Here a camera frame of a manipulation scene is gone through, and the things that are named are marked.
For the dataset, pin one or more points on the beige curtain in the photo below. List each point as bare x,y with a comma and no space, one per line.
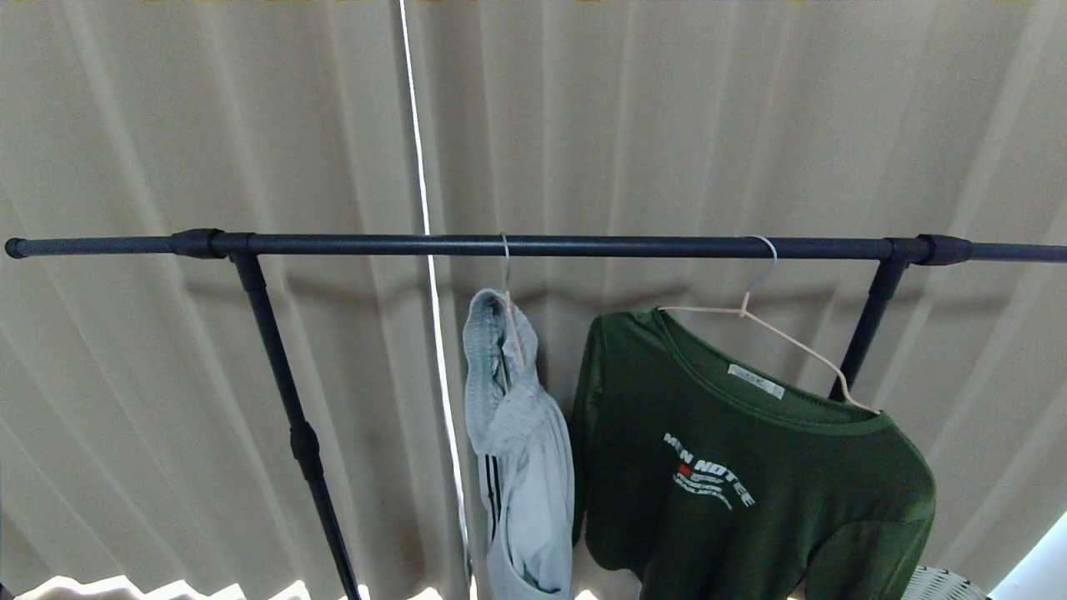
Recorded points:
208,417

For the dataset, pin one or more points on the pale grey shorts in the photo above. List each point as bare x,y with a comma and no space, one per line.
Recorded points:
521,450

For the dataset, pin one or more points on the pink clothes hanger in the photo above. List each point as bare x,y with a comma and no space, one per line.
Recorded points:
510,321
788,337

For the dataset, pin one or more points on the black clothes rack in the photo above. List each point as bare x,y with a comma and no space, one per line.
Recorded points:
583,246

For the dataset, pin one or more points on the green garment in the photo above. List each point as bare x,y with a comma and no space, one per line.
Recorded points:
733,500

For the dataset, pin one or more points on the white laundry basket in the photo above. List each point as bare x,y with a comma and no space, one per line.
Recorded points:
942,585

